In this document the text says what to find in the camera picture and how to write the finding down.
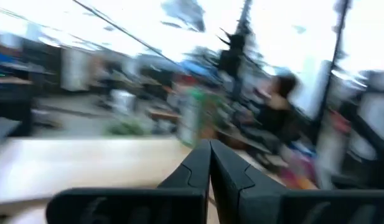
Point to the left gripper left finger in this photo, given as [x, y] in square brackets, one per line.
[179, 205]

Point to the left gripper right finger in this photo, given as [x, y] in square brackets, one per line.
[241, 202]

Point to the Apple Jacks cereal box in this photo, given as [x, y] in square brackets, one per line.
[207, 118]

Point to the person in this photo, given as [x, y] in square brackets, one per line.
[275, 109]

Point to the black vertical post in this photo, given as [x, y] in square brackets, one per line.
[235, 59]

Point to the black aluminium table frame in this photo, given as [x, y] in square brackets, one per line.
[333, 59]

